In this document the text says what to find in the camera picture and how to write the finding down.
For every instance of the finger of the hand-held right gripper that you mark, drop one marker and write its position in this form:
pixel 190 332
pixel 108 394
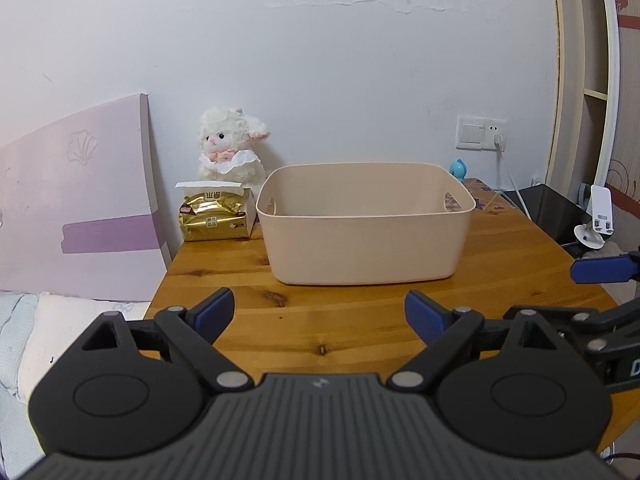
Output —
pixel 597 270
pixel 617 316

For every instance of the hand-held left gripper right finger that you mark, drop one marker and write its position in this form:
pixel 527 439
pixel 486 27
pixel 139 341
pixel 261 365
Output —
pixel 424 316

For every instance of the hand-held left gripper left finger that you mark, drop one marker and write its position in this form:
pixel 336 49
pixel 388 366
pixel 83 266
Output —
pixel 216 311

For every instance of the pink plastic storage bin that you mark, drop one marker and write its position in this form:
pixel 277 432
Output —
pixel 365 245

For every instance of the white phone stand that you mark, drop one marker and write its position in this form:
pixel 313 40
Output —
pixel 600 210

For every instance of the black cabinet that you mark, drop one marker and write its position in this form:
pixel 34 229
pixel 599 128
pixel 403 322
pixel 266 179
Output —
pixel 550 215

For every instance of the gold tissue pack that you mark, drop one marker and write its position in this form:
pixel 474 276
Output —
pixel 212 217

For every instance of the purple patterned mat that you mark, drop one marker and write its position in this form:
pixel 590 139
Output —
pixel 487 195

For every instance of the small blue toy figure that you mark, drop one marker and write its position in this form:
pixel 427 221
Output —
pixel 458 169

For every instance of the white pillow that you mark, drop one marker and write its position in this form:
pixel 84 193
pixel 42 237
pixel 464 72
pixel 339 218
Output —
pixel 65 330

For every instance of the white plush lamb toy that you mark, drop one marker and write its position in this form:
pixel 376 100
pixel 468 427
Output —
pixel 227 150

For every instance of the pink and purple headboard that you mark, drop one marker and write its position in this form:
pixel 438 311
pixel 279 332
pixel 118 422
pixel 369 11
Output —
pixel 75 195

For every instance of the light blue checked blanket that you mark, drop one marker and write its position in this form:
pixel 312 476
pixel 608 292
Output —
pixel 12 320

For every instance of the white wall switch socket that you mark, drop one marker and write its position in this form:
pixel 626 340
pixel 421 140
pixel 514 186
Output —
pixel 475 132

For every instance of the cream wardrobe frame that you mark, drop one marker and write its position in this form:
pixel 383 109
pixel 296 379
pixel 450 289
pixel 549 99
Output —
pixel 585 60

